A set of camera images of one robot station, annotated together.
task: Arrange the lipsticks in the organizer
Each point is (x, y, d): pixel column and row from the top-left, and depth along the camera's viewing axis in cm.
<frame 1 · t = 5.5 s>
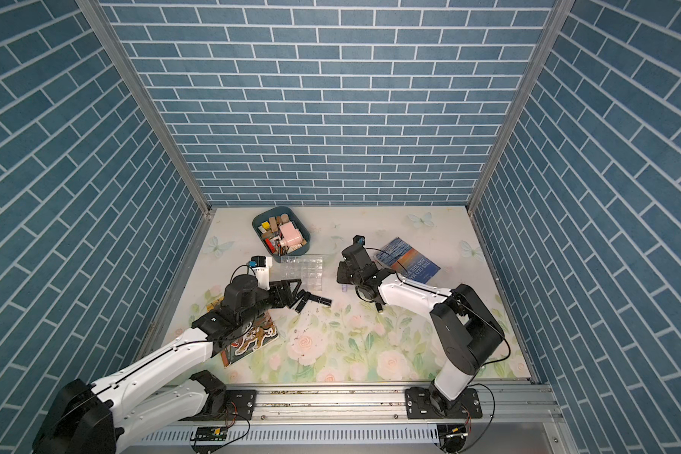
left hand: (299, 283, 81), fingers open
right hand: (343, 270, 91), fingers closed
teal plastic bin: (266, 226, 114), point 2 cm above the table
pink box in bin: (291, 235, 106), point 6 cm above the table
blue book: (408, 260, 104), point 2 cm above the table
yellow illustrated book: (261, 331, 87), on the table
purple lipstick: (344, 288, 90), point 8 cm above the table

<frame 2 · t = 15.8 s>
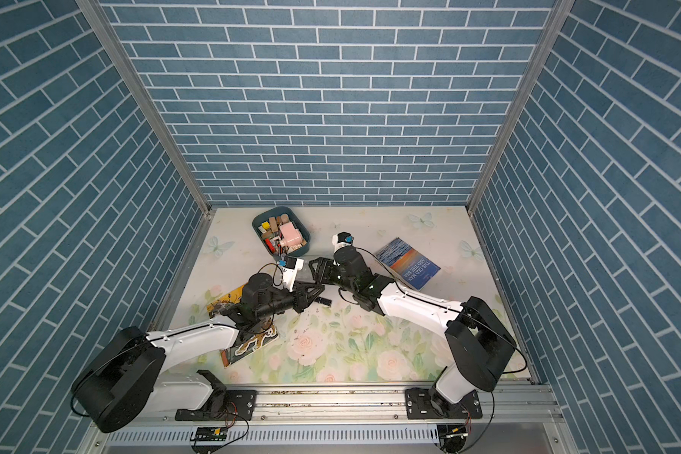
left hand: (328, 292, 80), fingers closed
right hand: (315, 265, 81), fingers open
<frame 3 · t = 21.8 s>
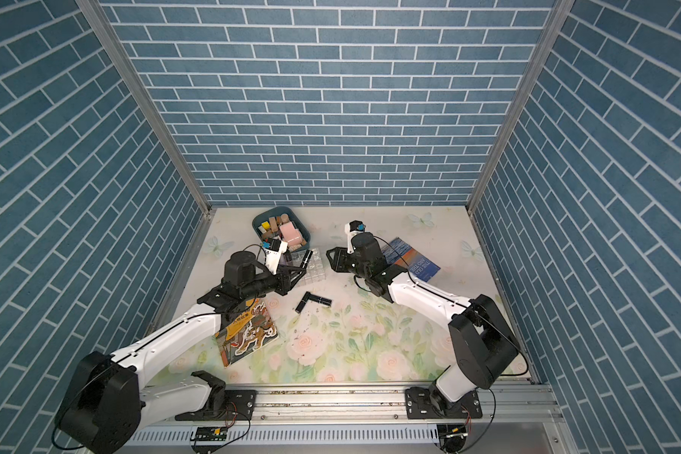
left hand: (307, 272, 80), fingers closed
right hand: (332, 254, 84), fingers open
black lipstick: (303, 302, 94), point 2 cm above the table
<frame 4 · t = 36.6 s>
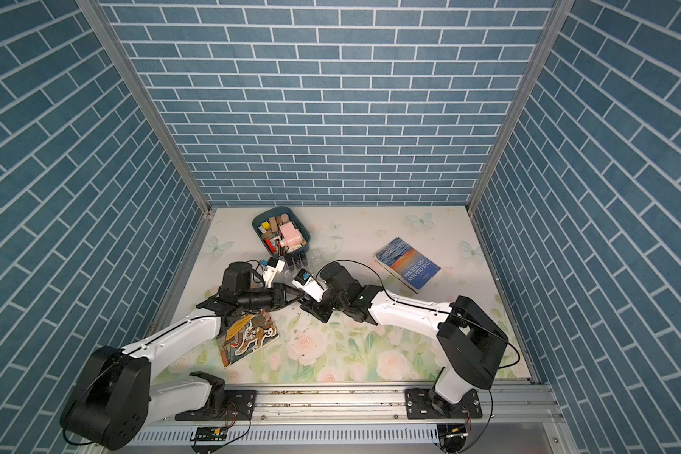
left hand: (307, 298, 79), fingers closed
right hand: (307, 301, 81), fingers open
